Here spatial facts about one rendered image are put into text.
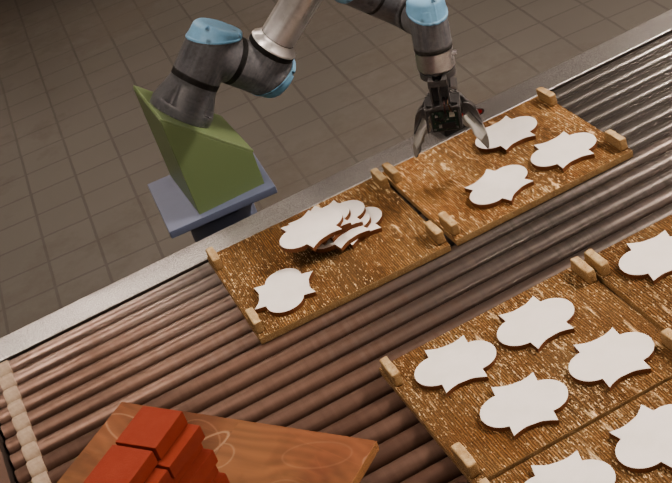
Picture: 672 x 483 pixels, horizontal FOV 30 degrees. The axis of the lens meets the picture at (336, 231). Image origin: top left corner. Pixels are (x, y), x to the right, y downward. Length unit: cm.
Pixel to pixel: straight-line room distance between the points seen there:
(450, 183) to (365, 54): 290
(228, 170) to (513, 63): 232
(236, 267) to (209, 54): 54
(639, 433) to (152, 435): 73
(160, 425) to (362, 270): 87
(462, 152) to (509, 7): 285
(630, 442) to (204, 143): 134
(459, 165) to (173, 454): 121
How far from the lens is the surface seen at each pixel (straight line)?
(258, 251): 260
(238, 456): 197
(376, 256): 246
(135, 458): 164
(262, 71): 293
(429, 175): 266
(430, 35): 242
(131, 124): 561
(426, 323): 229
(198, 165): 289
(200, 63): 287
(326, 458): 191
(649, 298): 219
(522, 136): 268
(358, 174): 278
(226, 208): 293
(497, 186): 254
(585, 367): 206
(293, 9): 288
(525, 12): 544
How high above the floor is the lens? 230
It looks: 32 degrees down
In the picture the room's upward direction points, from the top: 19 degrees counter-clockwise
